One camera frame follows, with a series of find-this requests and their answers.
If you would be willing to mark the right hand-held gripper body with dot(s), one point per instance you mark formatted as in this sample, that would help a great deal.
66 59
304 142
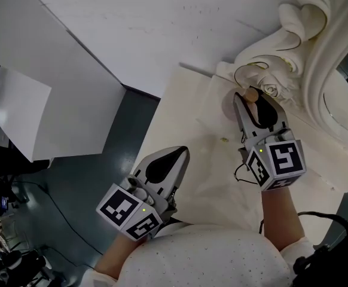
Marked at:
284 160

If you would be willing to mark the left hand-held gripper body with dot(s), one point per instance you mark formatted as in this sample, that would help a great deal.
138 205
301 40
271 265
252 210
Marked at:
120 208

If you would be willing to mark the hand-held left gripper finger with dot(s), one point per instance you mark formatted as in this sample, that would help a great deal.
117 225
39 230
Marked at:
183 175
177 172

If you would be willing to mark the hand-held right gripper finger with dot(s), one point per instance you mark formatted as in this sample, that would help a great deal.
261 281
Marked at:
281 118
244 124

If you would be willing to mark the small pink round object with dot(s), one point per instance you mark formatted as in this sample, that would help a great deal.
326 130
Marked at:
227 106

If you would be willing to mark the person's right forearm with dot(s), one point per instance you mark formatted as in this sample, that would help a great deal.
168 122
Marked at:
281 220

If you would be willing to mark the person's left forearm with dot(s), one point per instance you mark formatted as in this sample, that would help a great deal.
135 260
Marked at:
117 259

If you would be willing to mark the white dressing table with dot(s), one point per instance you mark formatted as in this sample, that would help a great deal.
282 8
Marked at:
192 115

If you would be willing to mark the person's white shirt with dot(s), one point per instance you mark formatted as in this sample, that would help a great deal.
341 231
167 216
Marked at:
207 259

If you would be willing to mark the black equipment bag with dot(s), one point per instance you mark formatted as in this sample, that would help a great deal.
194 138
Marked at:
335 259

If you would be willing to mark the black stand with white parts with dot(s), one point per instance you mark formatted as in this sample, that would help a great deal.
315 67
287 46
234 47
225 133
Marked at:
18 265

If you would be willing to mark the white shelf desk unit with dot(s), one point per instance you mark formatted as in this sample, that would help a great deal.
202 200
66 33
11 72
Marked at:
72 100

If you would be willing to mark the oval mirror white carved frame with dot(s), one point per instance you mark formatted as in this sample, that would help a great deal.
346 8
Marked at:
311 40

